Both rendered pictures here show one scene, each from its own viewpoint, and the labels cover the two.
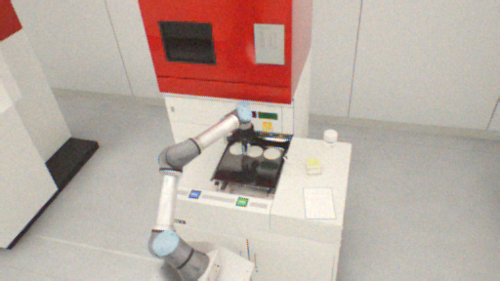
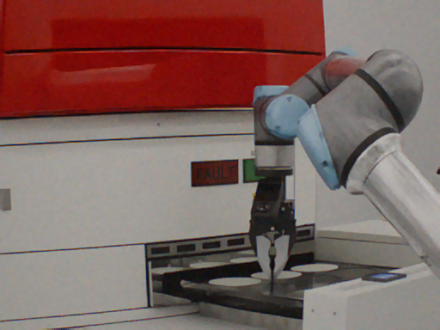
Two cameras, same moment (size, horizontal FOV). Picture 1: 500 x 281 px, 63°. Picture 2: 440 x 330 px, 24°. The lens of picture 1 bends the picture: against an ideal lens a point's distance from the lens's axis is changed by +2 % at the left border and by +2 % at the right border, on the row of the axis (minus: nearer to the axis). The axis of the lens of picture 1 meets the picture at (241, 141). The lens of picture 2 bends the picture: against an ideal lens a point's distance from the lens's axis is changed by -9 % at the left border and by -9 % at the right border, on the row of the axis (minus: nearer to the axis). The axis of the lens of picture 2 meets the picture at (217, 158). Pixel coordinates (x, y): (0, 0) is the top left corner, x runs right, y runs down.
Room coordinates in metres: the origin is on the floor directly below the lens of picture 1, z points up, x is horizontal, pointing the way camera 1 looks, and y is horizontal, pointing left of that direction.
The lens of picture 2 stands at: (0.88, 1.81, 1.24)
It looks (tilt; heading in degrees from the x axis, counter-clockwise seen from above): 3 degrees down; 301
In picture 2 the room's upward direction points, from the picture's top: 1 degrees counter-clockwise
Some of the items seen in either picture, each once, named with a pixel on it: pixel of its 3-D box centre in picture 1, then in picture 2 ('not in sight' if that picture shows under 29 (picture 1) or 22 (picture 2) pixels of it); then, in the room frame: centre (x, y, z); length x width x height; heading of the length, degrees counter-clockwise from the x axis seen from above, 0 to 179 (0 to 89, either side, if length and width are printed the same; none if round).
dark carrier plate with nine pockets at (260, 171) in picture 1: (250, 163); (314, 280); (1.76, -0.04, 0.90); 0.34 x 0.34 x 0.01; 71
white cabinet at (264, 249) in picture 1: (262, 232); not in sight; (1.64, -0.08, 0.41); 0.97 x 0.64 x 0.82; 71
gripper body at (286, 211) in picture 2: (246, 134); (274, 200); (1.85, -0.03, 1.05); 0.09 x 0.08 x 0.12; 112
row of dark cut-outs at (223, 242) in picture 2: (256, 133); (235, 241); (1.97, -0.09, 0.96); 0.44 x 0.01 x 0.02; 71
